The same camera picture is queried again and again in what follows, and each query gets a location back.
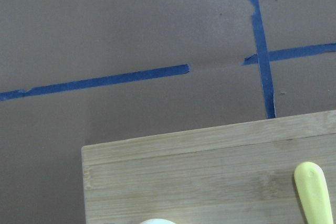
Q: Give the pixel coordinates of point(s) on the bamboo cutting board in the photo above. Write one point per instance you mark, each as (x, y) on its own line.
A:
(239, 173)

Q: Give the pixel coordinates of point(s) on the yellow plastic knife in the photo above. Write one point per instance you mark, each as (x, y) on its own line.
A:
(313, 193)

